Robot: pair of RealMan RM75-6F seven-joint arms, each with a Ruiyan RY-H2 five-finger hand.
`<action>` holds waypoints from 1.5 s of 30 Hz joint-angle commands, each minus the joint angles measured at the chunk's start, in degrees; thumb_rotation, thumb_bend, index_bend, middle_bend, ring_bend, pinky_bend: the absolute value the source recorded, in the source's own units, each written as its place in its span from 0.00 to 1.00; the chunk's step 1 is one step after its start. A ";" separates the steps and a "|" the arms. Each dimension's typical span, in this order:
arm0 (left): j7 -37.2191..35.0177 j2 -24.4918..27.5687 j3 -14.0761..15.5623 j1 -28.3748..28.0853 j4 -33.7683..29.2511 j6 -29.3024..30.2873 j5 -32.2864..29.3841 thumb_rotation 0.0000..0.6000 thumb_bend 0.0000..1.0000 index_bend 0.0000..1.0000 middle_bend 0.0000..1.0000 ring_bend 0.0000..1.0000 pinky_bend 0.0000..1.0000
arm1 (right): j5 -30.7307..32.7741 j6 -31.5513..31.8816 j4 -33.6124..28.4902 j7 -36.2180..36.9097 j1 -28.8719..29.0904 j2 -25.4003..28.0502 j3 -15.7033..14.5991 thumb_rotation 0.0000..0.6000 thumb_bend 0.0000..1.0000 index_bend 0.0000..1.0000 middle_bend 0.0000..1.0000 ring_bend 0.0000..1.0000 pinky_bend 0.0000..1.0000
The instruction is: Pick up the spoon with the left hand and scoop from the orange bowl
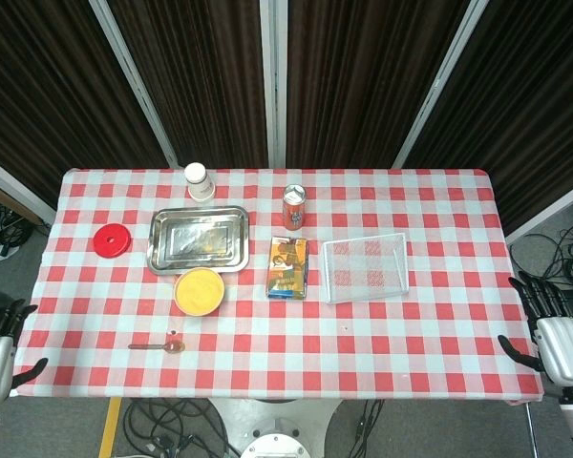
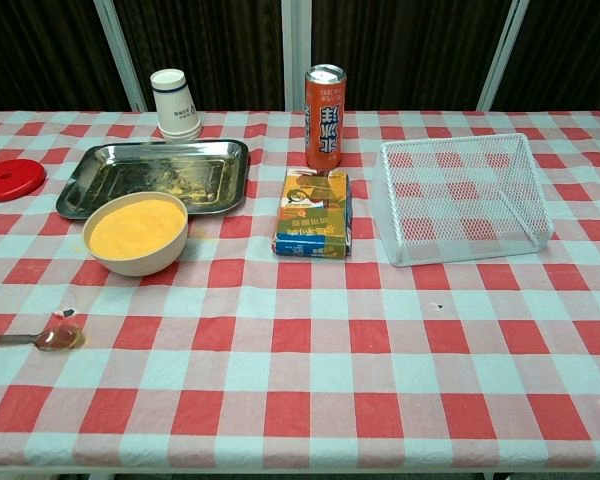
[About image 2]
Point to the white partition frame post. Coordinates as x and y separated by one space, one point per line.
296 50
502 50
120 55

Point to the colourful printed carton box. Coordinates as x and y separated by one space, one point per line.
311 215

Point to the red white checkered tablecloth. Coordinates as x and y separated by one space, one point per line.
300 350

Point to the bowl of orange powder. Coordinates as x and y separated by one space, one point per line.
140 266

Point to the white paper cup stack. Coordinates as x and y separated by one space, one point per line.
176 110

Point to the red round plastic lid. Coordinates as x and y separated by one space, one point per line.
10 180

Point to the rectangular steel tray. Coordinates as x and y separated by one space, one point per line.
155 167

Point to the metal spoon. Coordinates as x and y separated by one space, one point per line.
60 339

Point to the orange soda can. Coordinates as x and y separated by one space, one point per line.
324 125

